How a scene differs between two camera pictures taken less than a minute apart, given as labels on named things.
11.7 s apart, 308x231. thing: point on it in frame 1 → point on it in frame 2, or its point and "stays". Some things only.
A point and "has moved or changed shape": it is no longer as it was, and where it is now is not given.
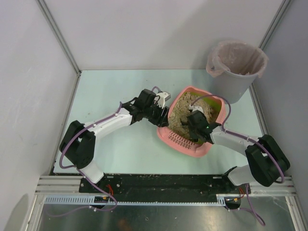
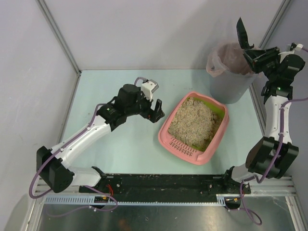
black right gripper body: [190, 123] → [258, 57]
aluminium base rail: [281, 186] stays
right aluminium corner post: [280, 12] stays
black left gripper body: [162, 116] → [151, 112]
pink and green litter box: [176, 143] has moved or changed shape
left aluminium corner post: [60, 34] stays
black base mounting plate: [163, 187] stays
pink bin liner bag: [237, 57] stays
